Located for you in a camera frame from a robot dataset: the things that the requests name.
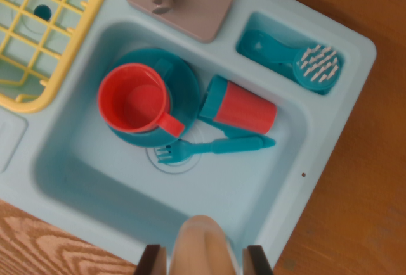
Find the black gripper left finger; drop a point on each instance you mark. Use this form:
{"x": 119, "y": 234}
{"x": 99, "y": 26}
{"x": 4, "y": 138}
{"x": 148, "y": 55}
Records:
{"x": 152, "y": 262}

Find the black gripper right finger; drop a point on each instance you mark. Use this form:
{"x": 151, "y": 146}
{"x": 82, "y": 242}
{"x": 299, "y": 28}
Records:
{"x": 257, "y": 262}

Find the beige detergent bottle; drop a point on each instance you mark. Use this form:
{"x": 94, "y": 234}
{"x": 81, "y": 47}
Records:
{"x": 200, "y": 249}

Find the light blue toy sink unit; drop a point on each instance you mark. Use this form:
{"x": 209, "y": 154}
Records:
{"x": 222, "y": 186}

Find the teal plastic fork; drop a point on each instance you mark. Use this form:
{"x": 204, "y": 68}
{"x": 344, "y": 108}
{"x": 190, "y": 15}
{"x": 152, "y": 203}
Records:
{"x": 234, "y": 145}

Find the teal plastic knife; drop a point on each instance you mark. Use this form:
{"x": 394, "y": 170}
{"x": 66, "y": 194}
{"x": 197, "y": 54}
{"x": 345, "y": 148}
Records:
{"x": 269, "y": 143}

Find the red tumbler with teal rim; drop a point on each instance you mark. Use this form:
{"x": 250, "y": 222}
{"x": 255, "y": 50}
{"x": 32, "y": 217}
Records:
{"x": 247, "y": 110}

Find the red plastic mug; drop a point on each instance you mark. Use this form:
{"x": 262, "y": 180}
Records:
{"x": 133, "y": 104}

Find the teal plastic plate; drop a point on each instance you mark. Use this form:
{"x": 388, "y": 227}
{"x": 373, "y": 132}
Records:
{"x": 187, "y": 91}

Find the yellow dish drying rack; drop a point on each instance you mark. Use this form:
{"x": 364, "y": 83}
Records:
{"x": 38, "y": 105}

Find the teal dish brush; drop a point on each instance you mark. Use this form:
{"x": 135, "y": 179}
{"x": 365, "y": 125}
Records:
{"x": 276, "y": 48}

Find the grey toy faucet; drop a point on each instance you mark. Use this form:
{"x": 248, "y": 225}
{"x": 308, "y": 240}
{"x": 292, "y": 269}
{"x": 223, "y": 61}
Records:
{"x": 196, "y": 9}

